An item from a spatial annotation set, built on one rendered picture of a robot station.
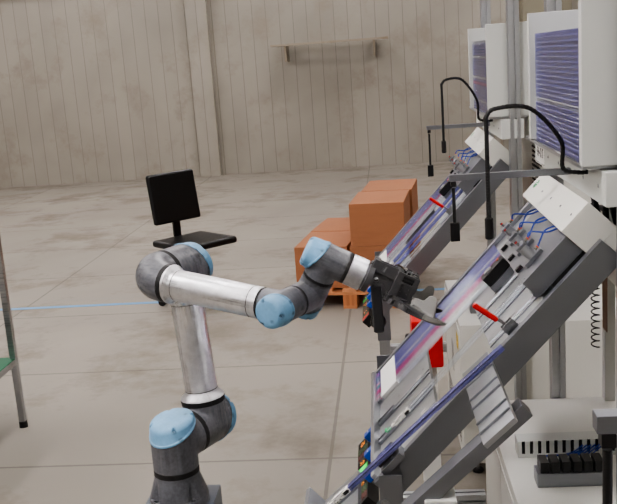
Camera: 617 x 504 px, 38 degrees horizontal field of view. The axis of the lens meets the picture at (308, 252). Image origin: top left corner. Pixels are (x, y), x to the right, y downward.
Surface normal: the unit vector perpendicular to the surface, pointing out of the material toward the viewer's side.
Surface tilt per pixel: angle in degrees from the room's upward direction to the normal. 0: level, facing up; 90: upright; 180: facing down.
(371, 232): 90
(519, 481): 0
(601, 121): 90
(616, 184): 90
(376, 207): 90
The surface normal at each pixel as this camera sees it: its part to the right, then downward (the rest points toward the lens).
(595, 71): -0.07, 0.22
